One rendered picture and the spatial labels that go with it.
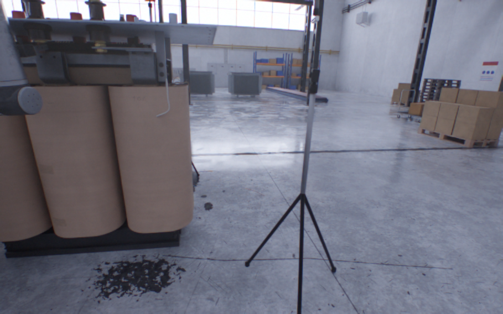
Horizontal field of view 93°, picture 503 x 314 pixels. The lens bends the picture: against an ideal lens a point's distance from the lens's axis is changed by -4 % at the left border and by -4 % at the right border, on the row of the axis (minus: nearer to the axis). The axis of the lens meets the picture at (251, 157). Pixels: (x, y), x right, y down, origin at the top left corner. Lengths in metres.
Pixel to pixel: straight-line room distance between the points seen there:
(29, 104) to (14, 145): 0.60
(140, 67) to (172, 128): 0.35
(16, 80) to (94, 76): 0.48
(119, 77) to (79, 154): 0.47
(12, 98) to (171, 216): 0.95
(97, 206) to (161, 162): 0.47
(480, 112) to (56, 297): 6.28
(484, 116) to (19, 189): 6.49
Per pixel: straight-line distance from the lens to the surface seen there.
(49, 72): 1.61
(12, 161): 1.82
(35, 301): 1.85
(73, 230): 1.83
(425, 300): 1.83
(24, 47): 1.46
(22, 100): 1.23
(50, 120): 1.61
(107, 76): 1.61
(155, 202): 1.60
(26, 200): 1.90
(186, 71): 9.77
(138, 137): 1.47
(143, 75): 1.46
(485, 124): 6.34
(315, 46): 10.68
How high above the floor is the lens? 1.15
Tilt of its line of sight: 18 degrees down
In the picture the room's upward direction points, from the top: 2 degrees clockwise
